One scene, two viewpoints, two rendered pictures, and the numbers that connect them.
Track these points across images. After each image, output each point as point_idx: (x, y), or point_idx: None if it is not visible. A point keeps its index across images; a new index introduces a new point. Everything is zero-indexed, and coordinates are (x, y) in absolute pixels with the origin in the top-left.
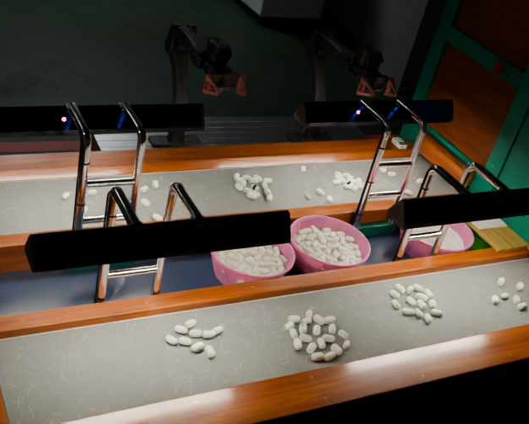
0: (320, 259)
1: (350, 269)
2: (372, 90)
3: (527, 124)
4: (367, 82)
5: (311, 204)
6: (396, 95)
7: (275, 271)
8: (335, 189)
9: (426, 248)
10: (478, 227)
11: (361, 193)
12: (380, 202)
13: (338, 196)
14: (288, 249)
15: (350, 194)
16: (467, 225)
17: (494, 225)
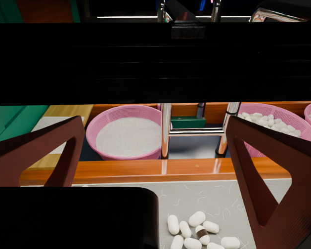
0: (274, 120)
1: (251, 102)
2: (244, 120)
3: None
4: (299, 141)
5: (283, 194)
6: (80, 123)
7: None
8: (232, 228)
9: (158, 117)
10: (82, 118)
11: (186, 212)
12: (174, 170)
13: (232, 209)
14: None
15: (208, 211)
16: (88, 125)
17: (59, 118)
